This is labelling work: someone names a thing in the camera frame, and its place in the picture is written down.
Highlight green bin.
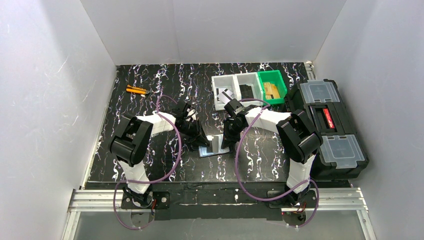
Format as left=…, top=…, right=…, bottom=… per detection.
left=257, top=70, right=288, bottom=105

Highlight white bin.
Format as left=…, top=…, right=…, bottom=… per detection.
left=211, top=74, right=241, bottom=111
left=235, top=72, right=264, bottom=107

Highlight black leather card holder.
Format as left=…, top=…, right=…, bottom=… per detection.
left=198, top=133, right=233, bottom=158

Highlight aluminium frame rail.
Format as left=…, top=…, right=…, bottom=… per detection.
left=62, top=185, right=376, bottom=240

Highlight left white bin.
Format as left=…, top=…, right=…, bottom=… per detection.
left=211, top=74, right=241, bottom=111

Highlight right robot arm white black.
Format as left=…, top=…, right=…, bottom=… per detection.
left=221, top=99, right=324, bottom=202

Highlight tan cards in green bin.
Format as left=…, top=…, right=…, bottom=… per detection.
left=263, top=82, right=281, bottom=100

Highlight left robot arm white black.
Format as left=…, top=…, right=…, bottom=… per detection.
left=109, top=100, right=210, bottom=195

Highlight black toolbox clear lids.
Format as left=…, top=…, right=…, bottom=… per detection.
left=284, top=79, right=370, bottom=181

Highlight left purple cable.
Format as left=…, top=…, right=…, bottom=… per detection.
left=113, top=94, right=183, bottom=231

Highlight middle white bin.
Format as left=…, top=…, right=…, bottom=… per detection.
left=235, top=72, right=264, bottom=107

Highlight white card magnetic stripe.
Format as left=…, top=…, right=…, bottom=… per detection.
left=216, top=87, right=226, bottom=96

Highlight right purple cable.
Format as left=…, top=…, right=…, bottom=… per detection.
left=233, top=97, right=320, bottom=229

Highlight purple cable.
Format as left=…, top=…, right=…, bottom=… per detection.
left=113, top=94, right=183, bottom=231
left=233, top=97, right=320, bottom=229

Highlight black card in bin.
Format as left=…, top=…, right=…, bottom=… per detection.
left=239, top=84, right=255, bottom=99

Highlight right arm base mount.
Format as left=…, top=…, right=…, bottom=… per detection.
left=267, top=188, right=320, bottom=229

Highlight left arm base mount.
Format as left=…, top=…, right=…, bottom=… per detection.
left=119, top=188, right=170, bottom=228

